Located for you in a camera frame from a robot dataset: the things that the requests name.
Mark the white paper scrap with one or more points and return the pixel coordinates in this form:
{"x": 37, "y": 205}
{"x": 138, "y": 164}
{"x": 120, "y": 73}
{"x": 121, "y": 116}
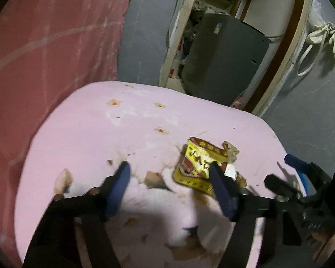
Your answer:
{"x": 230, "y": 170}

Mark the blue plastic bin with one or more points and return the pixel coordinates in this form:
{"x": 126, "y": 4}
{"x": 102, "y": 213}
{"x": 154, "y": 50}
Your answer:
{"x": 303, "y": 182}

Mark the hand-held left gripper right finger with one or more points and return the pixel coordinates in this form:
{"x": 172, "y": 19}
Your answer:
{"x": 220, "y": 192}

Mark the white door frame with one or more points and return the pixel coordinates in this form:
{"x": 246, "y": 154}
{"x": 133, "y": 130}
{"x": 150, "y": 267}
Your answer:
{"x": 284, "y": 61}

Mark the person's right hand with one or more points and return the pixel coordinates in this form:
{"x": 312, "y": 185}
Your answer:
{"x": 323, "y": 243}

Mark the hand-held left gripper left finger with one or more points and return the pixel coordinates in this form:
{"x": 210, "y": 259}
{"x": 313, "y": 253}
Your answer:
{"x": 118, "y": 189}

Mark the pink checked cloth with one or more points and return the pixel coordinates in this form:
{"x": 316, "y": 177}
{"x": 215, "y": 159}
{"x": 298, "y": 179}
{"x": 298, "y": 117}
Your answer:
{"x": 44, "y": 47}

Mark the grey cabinet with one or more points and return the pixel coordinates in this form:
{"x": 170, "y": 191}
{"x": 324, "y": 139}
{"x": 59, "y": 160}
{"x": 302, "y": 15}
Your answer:
{"x": 223, "y": 58}

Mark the brown crumbly scrap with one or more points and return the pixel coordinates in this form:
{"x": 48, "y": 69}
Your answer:
{"x": 231, "y": 148}

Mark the brown peel piece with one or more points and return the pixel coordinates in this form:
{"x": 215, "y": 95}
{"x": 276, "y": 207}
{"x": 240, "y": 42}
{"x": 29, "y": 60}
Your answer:
{"x": 156, "y": 180}

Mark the pale shell piece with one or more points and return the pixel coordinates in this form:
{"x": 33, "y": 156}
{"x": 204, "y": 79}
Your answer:
{"x": 62, "y": 180}

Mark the white work gloves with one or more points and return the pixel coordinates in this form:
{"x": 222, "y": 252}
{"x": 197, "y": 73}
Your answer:
{"x": 333, "y": 37}

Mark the yellow and red snack packet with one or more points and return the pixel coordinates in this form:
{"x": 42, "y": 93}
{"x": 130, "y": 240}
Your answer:
{"x": 196, "y": 159}

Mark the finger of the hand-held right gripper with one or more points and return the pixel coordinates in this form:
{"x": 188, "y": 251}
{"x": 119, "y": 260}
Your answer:
{"x": 279, "y": 185}
{"x": 294, "y": 163}

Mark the red and white sack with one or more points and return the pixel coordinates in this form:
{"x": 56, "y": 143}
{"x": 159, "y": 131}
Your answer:
{"x": 172, "y": 73}

